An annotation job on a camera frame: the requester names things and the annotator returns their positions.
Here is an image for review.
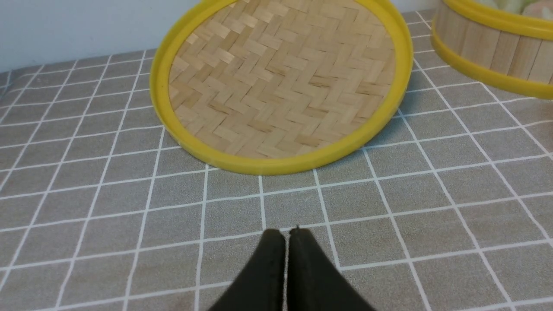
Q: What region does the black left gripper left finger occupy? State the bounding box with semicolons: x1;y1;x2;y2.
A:
209;229;286;311

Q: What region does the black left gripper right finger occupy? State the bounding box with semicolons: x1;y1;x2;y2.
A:
287;228;375;311

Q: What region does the grey checked tablecloth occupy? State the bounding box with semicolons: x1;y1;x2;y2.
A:
0;10;553;311

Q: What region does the yellow-rimmed bamboo steamer lid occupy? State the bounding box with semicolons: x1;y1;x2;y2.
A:
150;0;413;175

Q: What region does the yellow-rimmed bamboo steamer basket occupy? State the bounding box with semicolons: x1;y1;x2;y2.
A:
431;0;553;100

